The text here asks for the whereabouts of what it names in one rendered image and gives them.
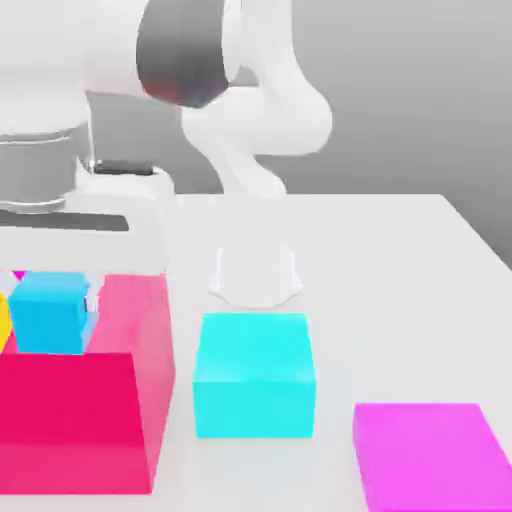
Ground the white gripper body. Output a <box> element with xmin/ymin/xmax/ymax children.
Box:
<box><xmin>0</xmin><ymin>192</ymin><xmax>176</xmax><ymax>278</ymax></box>

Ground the large red box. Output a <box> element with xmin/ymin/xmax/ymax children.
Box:
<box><xmin>0</xmin><ymin>273</ymin><xmax>177</xmax><ymax>496</ymax></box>

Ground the large cyan box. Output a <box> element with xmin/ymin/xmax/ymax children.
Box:
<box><xmin>192</xmin><ymin>312</ymin><xmax>317</xmax><ymax>440</ymax></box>

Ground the large magenta box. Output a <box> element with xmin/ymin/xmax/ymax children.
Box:
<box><xmin>352</xmin><ymin>402</ymin><xmax>512</xmax><ymax>512</ymax></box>

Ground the small blue cube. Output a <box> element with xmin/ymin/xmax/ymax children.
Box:
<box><xmin>7</xmin><ymin>271</ymin><xmax>92</xmax><ymax>356</ymax></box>

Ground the small yellow cube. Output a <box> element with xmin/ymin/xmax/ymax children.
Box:
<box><xmin>0</xmin><ymin>293</ymin><xmax>14</xmax><ymax>356</ymax></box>

